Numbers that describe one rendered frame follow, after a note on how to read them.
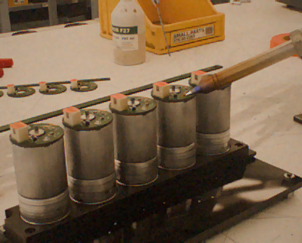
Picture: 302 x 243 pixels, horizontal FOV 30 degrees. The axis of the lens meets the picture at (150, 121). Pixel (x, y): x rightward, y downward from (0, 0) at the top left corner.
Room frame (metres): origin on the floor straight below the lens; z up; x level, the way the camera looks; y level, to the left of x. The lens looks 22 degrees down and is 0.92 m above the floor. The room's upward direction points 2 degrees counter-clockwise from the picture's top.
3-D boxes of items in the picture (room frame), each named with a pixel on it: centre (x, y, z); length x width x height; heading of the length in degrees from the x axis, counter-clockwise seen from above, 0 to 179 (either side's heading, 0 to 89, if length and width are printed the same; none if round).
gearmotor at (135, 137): (0.28, 0.01, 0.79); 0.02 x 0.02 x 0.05
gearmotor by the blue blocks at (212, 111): (0.31, -0.04, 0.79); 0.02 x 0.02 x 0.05
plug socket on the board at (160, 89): (0.29, -0.01, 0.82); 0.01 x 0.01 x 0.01; 38
